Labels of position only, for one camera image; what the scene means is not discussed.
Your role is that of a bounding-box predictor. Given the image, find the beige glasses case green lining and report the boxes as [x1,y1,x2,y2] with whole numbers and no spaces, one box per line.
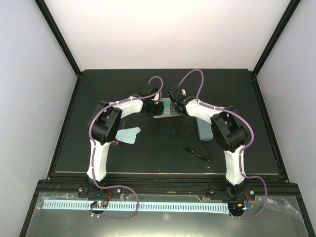
[153,98,180,119]

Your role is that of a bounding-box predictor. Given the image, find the blue-grey glasses case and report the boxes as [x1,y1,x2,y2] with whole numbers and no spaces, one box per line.
[196,118,213,141]

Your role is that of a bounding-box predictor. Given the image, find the pink sunglasses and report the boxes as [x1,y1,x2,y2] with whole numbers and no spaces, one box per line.
[111,121,125,146]

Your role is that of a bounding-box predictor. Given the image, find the light blue cleaning cloth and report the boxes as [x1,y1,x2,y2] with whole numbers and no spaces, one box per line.
[163,101,171,115]

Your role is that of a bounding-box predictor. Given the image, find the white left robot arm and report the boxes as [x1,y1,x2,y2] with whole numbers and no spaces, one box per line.
[85,84,163,197]

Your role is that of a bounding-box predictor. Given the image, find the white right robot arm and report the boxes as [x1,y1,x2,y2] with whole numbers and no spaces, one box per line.
[167,87,249,199]

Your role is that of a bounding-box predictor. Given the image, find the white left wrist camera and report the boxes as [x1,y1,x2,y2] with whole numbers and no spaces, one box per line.
[151,92,162,103]

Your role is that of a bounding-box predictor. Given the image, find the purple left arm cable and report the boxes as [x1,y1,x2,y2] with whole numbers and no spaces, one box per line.
[88,76,164,220]

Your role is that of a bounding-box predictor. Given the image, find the black front mounting rail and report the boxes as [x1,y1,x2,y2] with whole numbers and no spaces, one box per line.
[35,173,302,199]

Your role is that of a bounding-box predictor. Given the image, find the white slotted cable duct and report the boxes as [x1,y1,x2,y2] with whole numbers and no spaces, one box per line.
[42,200,229,214]

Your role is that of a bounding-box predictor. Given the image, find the black right frame post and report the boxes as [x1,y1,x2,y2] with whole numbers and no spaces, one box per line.
[252,0,301,76]

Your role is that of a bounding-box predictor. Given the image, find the black frame post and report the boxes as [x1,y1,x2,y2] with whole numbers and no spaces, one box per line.
[252,0,301,76]
[35,0,81,77]

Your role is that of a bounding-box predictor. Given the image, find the black left frame post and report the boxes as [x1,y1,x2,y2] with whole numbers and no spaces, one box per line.
[35,0,81,77]

